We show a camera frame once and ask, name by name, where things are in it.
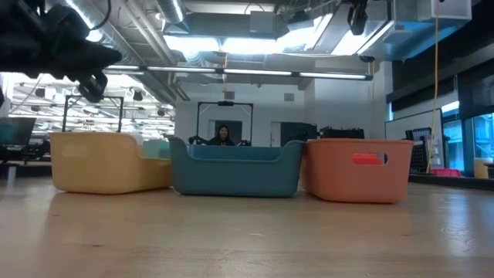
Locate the black robot station frame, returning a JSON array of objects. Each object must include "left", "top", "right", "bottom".
[
  {"left": 196, "top": 100, "right": 255, "bottom": 146},
  {"left": 61, "top": 95, "right": 125, "bottom": 134}
]

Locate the red plastic box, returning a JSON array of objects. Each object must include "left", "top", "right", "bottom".
[{"left": 430, "top": 168, "right": 462, "bottom": 178}]

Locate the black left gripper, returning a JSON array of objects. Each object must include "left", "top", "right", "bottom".
[{"left": 0, "top": 0, "right": 124, "bottom": 103}]

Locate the dark monitor screen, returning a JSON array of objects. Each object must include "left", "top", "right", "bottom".
[{"left": 0, "top": 117, "right": 37, "bottom": 147}]

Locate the orange plastic bin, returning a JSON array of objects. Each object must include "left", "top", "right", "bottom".
[{"left": 300, "top": 138, "right": 414, "bottom": 205}]

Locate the silver ceiling duct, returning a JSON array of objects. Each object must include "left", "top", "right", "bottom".
[{"left": 156, "top": 0, "right": 186, "bottom": 24}]

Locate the yellow extension cable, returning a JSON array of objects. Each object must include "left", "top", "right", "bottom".
[{"left": 425, "top": 0, "right": 442, "bottom": 175}]

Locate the person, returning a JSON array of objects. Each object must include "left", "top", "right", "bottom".
[{"left": 208, "top": 124, "right": 236, "bottom": 147}]

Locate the blue plastic bin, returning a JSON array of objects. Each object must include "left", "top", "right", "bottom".
[{"left": 168, "top": 137, "right": 306, "bottom": 198}]

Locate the orange studded brick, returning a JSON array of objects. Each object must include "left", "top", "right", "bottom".
[{"left": 351, "top": 153, "right": 384, "bottom": 166}]

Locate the yellow plastic bin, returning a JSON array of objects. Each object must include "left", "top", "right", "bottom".
[{"left": 49, "top": 131, "right": 174, "bottom": 195}]

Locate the black crate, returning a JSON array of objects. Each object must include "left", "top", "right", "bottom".
[{"left": 318, "top": 126, "right": 366, "bottom": 140}]

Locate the black ceiling-hung device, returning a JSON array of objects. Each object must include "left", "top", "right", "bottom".
[{"left": 347, "top": 0, "right": 370, "bottom": 36}]

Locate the black pegboard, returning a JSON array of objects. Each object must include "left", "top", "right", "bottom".
[{"left": 404, "top": 127, "right": 433, "bottom": 175}]

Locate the dark cabinet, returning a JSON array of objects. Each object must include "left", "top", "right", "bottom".
[{"left": 280, "top": 122, "right": 318, "bottom": 147}]

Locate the long ceiling light strip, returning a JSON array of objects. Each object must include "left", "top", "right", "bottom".
[{"left": 104, "top": 65, "right": 374, "bottom": 81}]

